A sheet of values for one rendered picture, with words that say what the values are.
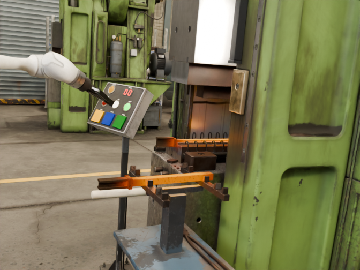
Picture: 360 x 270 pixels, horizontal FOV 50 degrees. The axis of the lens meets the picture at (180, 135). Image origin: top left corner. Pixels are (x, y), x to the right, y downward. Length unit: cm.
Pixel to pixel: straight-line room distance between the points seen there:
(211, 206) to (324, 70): 73
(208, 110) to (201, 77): 37
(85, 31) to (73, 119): 145
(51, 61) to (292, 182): 117
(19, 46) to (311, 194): 849
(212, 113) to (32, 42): 786
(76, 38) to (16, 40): 315
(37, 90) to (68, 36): 335
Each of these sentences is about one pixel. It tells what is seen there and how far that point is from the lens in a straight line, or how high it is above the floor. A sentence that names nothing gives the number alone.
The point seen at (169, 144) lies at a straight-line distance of 180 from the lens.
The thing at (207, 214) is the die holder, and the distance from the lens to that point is 174.
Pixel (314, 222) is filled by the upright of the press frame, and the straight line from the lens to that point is 181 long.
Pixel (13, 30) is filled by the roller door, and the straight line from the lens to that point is 960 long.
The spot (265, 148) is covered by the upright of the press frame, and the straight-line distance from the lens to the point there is 146.
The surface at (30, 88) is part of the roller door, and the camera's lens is 971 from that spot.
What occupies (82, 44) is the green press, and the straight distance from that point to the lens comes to 667.
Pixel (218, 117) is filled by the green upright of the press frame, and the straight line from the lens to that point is 210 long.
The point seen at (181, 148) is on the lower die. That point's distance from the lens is 175.
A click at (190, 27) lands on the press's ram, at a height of 151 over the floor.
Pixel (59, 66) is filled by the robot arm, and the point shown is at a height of 130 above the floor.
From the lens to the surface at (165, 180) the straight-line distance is 130.
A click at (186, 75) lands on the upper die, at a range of 172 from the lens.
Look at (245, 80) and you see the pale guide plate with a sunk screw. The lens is 154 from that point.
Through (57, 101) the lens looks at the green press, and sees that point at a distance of 688.
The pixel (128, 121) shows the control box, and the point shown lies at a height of 102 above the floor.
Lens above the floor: 139
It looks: 11 degrees down
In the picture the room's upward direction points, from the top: 5 degrees clockwise
